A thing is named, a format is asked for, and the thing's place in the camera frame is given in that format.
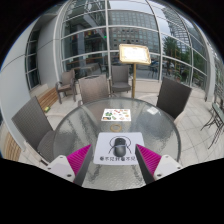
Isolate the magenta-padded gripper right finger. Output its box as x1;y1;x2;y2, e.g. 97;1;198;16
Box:
134;143;184;185

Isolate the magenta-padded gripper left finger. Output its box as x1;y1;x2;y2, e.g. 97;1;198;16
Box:
46;143;95;187

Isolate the black computer mouse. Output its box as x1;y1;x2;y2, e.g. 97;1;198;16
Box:
113;137;128;158

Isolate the white mouse pad, circle print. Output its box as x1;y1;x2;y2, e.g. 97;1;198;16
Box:
92;131;146;166

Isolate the dark wicker chair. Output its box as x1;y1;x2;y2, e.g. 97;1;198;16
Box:
11;96;57;164
77;74;112;106
109;64;133;95
156;76;193;122
54;68;78;104

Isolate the black metal chair group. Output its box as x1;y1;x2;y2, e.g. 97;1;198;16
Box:
200;98;224;150

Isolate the wooden slat bench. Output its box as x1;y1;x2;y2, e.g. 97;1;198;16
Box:
35;86;60;112

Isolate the printed picture menu card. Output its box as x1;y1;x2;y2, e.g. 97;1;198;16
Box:
100;108;132;123

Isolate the gold-framed menu stand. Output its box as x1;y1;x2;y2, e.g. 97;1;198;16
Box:
118;43;152;100

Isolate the brass table hole ring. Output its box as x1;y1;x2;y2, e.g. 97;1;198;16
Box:
109;123;122;133

